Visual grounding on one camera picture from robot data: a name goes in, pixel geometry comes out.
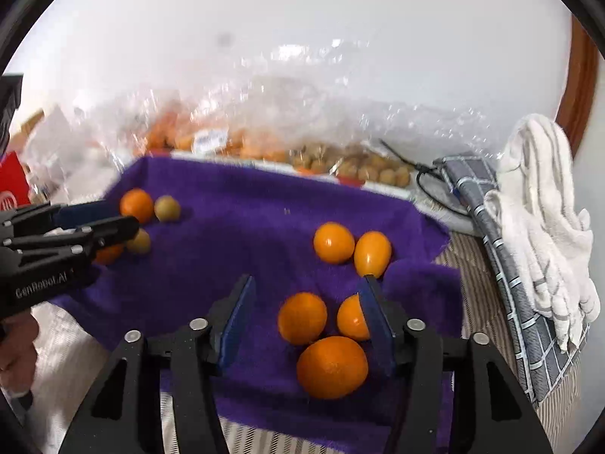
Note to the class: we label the grey checked cloth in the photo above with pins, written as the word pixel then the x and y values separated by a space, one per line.
pixel 520 321

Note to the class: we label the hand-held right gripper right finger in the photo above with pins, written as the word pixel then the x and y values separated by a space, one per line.
pixel 378 331

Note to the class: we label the pile of bagged oranges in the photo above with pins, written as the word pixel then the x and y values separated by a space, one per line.
pixel 255 146

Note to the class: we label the striped bed sheet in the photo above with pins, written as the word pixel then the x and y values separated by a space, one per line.
pixel 472 312

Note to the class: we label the red packet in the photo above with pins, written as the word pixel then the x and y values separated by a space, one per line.
pixel 12 179

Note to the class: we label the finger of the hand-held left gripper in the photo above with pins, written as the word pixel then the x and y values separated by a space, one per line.
pixel 80 213
pixel 118 229

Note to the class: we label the person's left hand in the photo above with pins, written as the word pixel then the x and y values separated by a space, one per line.
pixel 16 350

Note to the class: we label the small yellowish round fruit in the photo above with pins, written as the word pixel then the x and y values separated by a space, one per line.
pixel 142 242
pixel 167 208

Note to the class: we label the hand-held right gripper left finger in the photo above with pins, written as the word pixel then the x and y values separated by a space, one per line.
pixel 238 321

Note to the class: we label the brown wooden door frame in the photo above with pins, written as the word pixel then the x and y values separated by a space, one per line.
pixel 579 90

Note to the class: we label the crumpled white plastic packaging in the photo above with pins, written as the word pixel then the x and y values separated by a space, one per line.
pixel 61 151

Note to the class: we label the bunch of bagged longans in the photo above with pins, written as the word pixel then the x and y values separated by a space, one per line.
pixel 373 170

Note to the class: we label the purple towel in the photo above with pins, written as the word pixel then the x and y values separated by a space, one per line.
pixel 246 236

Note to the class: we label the white striped towel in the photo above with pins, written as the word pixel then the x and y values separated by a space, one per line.
pixel 534 227

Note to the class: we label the white barcode label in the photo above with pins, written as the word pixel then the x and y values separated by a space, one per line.
pixel 210 142

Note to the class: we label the brown cardboard piece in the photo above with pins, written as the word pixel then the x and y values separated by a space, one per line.
pixel 33 123

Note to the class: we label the large orange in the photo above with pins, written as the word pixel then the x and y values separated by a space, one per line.
pixel 333 367

